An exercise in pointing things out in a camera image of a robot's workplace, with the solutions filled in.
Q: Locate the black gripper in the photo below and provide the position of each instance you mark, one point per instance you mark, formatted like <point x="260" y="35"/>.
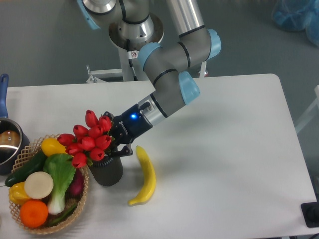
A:
<point x="126" y="128"/>

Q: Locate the red tulip bouquet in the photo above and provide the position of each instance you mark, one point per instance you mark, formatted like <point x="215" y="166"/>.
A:
<point x="88" y="143"/>

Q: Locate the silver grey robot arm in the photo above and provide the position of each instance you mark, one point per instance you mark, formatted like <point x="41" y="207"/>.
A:
<point x="167" y="69"/>

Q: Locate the dark grey ribbed vase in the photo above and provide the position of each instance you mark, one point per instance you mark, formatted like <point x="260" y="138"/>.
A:
<point x="108" y="171"/>

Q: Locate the yellow banana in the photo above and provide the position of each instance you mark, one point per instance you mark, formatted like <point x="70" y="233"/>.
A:
<point x="150" y="180"/>

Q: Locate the green bok choy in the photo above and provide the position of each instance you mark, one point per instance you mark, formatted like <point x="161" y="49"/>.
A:
<point x="61" y="170"/>

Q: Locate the yellow squash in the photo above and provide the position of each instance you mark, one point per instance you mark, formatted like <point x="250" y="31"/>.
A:
<point x="58" y="153"/>

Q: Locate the purple eggplant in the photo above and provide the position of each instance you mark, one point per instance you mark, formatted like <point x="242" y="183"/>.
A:
<point x="77" y="185"/>

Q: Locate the woven wicker basket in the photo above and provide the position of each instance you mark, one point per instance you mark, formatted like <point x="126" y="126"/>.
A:
<point x="26" y="154"/>

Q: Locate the green cucumber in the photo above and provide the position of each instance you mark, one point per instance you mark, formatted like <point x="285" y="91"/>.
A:
<point x="35" y="164"/>

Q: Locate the white round radish slice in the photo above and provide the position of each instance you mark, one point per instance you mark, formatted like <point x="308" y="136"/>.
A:
<point x="38" y="185"/>

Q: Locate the green chili pepper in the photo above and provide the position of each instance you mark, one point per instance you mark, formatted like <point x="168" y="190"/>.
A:
<point x="63" y="216"/>

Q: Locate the blue saucepan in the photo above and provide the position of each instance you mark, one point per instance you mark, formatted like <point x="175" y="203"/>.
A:
<point x="12" y="138"/>

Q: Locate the orange fruit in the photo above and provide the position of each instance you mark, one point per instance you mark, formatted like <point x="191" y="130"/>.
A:
<point x="33" y="213"/>

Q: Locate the yellow bell pepper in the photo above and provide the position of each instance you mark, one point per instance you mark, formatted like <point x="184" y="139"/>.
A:
<point x="17" y="194"/>

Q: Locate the black device at table edge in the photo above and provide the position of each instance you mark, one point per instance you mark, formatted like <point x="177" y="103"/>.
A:
<point x="310" y="213"/>

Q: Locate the blue plastic bag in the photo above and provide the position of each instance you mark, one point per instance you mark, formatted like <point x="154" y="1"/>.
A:
<point x="298" y="15"/>

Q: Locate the white frame at right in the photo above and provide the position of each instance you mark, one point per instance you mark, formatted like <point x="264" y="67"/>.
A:
<point x="311" y="111"/>

